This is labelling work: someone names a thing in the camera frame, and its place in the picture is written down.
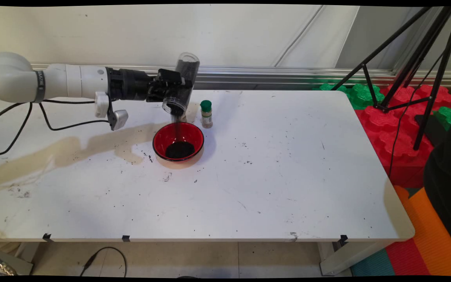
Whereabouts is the orange foam mat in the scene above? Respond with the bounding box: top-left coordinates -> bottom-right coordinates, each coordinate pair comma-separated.
393,186 -> 451,277

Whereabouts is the black cable strap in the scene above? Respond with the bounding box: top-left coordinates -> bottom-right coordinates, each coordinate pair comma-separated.
34,70 -> 47,103

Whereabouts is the teal foam mat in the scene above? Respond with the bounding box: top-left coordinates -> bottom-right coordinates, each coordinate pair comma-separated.
350,248 -> 395,277

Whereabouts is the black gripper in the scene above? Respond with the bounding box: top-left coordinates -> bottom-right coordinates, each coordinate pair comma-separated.
106,67 -> 193,103

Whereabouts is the thin black tripod cable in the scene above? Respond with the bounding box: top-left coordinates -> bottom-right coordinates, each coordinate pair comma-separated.
388,22 -> 451,177

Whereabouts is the aluminium rail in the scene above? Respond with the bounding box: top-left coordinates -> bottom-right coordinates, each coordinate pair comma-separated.
30,62 -> 451,90

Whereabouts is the white table leg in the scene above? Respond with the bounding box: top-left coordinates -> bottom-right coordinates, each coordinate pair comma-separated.
319,240 -> 396,277

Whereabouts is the black camera cable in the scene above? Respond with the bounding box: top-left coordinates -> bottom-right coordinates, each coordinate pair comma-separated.
0,99 -> 112,156

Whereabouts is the large black object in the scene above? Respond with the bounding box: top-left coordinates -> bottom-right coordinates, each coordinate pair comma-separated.
422,112 -> 451,261

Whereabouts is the black grains pile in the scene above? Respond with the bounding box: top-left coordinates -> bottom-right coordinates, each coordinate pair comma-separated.
166,141 -> 195,159

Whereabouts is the black floor cable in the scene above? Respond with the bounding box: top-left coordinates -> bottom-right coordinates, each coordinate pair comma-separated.
79,246 -> 127,277

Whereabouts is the red foam mat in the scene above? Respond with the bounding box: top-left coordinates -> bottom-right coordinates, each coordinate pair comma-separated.
385,237 -> 431,277

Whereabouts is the clear jar with black grains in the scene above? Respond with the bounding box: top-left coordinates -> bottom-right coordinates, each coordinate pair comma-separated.
162,52 -> 201,117

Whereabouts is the black tripod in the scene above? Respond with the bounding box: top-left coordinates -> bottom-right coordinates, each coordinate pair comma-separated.
330,6 -> 451,151

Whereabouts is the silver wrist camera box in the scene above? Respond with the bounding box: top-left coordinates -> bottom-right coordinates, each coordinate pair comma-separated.
94,91 -> 129,131

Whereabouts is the red bowl with black rim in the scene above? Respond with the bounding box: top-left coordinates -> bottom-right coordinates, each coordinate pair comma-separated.
152,122 -> 205,162

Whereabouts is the green foam block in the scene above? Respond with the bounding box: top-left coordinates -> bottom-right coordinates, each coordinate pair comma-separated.
314,82 -> 385,110
432,106 -> 451,130

